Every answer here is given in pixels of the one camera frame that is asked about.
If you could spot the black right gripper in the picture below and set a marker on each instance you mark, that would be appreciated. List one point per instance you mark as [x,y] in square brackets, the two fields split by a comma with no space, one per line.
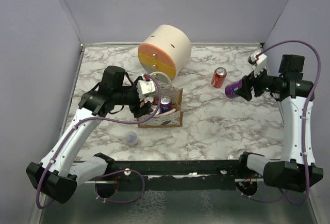
[248,81]

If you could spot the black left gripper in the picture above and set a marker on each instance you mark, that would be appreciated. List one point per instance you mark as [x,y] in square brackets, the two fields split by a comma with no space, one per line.
[136,109]

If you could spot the purple soda can front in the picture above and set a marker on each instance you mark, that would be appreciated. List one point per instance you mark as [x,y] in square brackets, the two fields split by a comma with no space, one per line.
[155,110]

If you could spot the red soda can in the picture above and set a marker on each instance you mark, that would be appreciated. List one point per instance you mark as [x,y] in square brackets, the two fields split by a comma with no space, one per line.
[155,101]
[218,78]

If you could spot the brown canvas bag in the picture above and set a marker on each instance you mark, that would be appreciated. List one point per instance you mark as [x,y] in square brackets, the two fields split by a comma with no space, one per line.
[172,118]

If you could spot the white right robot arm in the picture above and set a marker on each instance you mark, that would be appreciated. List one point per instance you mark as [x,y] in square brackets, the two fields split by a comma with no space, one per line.
[296,169]

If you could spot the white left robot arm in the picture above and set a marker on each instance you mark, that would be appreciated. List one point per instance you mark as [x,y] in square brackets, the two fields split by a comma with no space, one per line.
[56,176]

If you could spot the small clear plastic cup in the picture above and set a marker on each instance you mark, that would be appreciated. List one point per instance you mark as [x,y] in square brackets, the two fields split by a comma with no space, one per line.
[131,138]

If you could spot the cream cylindrical drawer cabinet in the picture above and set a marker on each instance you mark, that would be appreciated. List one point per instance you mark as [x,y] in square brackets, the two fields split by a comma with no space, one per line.
[167,49]

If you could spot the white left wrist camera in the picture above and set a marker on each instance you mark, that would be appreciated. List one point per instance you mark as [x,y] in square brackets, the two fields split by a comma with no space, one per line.
[145,88]

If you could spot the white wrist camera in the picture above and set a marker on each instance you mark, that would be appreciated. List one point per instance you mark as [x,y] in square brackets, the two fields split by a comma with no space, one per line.
[258,61]
[145,88]

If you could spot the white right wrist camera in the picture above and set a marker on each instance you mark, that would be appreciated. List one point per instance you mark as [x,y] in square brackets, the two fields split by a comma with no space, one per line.
[258,61]

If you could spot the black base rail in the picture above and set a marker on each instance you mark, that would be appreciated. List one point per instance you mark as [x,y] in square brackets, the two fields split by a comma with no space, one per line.
[176,175]

